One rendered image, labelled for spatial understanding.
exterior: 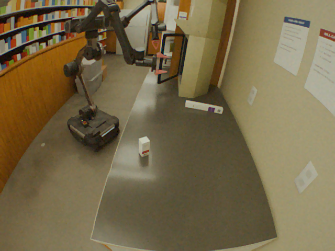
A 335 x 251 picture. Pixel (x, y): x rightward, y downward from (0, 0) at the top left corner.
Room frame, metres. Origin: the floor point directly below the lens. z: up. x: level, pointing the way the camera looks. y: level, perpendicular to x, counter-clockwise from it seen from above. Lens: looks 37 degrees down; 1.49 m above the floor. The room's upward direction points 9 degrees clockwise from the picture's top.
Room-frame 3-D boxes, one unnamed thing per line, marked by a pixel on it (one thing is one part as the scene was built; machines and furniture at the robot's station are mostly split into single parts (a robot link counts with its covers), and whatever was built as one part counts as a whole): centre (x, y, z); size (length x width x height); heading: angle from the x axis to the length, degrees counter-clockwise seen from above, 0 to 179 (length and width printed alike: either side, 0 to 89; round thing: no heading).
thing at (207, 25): (1.29, -0.16, 1.33); 0.32 x 0.25 x 0.77; 3
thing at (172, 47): (1.30, 0.05, 1.19); 0.30 x 0.01 x 0.40; 152
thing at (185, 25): (1.28, 0.02, 1.46); 0.32 x 0.12 x 0.10; 3
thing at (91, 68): (2.84, 1.73, 0.49); 0.60 x 0.42 x 0.33; 3
